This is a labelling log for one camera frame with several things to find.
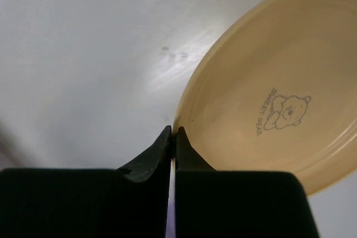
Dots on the purple plastic plate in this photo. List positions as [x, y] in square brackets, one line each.
[170, 222]

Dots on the yellow plastic plate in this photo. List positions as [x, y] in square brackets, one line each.
[277, 92]

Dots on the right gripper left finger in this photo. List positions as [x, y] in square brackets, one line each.
[130, 201]

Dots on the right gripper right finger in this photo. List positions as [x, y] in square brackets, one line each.
[211, 203]

